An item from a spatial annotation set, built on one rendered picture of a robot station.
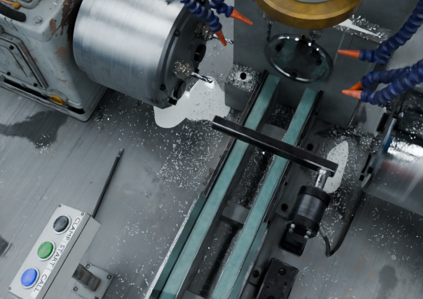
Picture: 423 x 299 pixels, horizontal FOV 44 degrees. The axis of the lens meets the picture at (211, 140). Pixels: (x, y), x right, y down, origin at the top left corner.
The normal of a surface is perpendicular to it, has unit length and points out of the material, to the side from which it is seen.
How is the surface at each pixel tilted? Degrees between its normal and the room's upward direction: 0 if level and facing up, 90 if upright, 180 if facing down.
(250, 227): 0
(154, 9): 5
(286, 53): 90
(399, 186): 73
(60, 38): 90
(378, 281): 0
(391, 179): 66
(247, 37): 90
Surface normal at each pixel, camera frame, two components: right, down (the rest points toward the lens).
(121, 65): -0.39, 0.53
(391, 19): -0.43, 0.82
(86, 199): -0.03, -0.42
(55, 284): 0.82, 0.18
